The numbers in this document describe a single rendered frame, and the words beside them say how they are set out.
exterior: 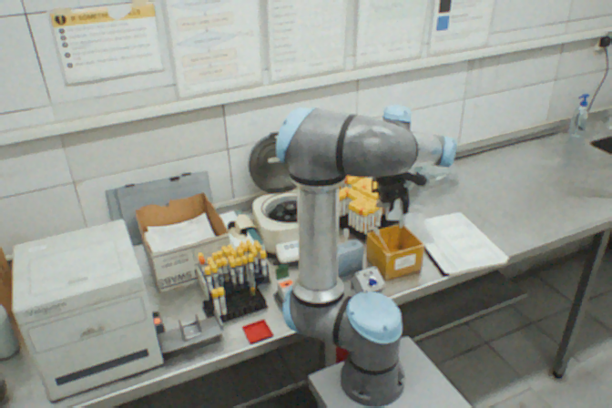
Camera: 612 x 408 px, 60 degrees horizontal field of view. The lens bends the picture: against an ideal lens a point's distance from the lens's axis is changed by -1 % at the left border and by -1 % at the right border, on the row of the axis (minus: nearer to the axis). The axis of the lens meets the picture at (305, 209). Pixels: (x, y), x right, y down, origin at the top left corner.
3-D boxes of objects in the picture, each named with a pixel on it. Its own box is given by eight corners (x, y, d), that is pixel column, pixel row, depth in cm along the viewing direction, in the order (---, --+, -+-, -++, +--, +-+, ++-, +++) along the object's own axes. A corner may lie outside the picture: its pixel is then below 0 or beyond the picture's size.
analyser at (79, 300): (49, 404, 128) (10, 311, 112) (45, 331, 149) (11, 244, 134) (175, 362, 139) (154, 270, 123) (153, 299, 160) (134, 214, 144)
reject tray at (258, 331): (249, 344, 143) (249, 341, 143) (241, 328, 149) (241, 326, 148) (273, 336, 146) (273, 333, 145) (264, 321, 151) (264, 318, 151)
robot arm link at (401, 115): (377, 111, 141) (388, 101, 148) (375, 149, 147) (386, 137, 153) (406, 116, 138) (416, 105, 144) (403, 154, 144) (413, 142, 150)
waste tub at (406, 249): (385, 281, 164) (387, 255, 159) (365, 258, 175) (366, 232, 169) (423, 270, 168) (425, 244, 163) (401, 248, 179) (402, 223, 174)
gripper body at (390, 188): (371, 194, 159) (372, 158, 153) (395, 188, 161) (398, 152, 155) (382, 206, 153) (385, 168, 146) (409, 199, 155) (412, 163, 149)
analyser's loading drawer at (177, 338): (148, 361, 136) (145, 346, 134) (143, 344, 142) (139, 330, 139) (224, 335, 143) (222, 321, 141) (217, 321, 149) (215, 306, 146)
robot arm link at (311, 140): (337, 359, 119) (342, 125, 93) (279, 339, 125) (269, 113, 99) (358, 327, 128) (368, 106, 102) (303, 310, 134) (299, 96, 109)
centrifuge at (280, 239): (269, 270, 170) (266, 239, 164) (251, 222, 195) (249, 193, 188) (341, 256, 176) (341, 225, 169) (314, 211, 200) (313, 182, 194)
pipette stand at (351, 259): (337, 283, 164) (337, 258, 159) (326, 271, 169) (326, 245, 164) (364, 274, 168) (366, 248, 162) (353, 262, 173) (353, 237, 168)
